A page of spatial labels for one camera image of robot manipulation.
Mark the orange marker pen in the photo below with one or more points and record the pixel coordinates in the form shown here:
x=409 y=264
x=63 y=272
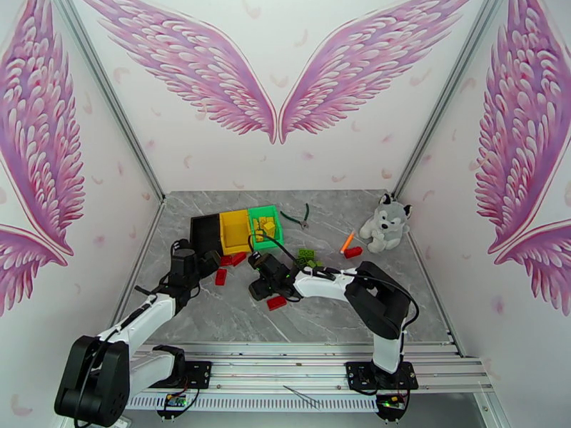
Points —
x=347 y=244

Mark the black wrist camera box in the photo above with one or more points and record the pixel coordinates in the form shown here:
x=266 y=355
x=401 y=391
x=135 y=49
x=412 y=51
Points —
x=181 y=245
x=256 y=260

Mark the small circuit board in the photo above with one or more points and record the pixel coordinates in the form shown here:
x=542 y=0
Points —
x=175 y=401
x=392 y=401

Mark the green plastic bin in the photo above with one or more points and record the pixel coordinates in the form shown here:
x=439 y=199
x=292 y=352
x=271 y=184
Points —
x=267 y=245

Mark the black plastic bin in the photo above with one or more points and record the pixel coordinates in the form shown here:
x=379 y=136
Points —
x=205 y=233

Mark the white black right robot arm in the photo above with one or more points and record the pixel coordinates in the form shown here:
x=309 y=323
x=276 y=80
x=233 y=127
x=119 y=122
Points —
x=321 y=286

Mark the aluminium frame post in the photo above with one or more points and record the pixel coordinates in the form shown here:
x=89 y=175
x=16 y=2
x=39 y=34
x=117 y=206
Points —
x=113 y=106
x=446 y=97

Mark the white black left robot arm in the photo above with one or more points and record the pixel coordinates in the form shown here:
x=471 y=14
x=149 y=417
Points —
x=147 y=317

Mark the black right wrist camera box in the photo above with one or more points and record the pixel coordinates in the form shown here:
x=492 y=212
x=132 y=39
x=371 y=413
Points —
x=256 y=260

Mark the yellow plastic bin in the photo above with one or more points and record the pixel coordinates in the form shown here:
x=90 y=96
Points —
x=234 y=233

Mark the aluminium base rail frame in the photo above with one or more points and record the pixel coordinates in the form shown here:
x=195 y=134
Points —
x=276 y=364

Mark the metal tweezers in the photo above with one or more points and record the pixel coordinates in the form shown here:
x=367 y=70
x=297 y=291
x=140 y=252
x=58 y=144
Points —
x=303 y=397

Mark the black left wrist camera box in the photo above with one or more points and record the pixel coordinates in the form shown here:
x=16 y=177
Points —
x=181 y=245

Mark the aluminium table edge rail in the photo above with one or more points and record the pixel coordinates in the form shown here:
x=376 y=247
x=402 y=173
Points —
x=142 y=257
x=438 y=297

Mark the grey white husky plush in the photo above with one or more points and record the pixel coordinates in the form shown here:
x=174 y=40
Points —
x=386 y=226

